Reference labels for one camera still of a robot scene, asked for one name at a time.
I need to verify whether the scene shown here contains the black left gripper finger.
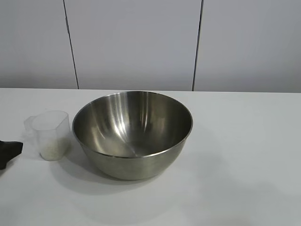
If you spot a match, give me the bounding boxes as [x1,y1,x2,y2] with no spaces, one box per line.
[0,140,24,170]

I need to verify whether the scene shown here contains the white rice grains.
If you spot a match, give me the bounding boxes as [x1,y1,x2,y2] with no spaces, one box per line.
[40,138,70,161]

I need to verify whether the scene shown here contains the translucent plastic measuring cup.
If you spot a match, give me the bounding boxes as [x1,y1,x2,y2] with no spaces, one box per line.
[24,110,71,162]

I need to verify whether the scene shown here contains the stainless steel mixing bowl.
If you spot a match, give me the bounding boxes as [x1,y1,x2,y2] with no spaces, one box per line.
[72,90,194,181]

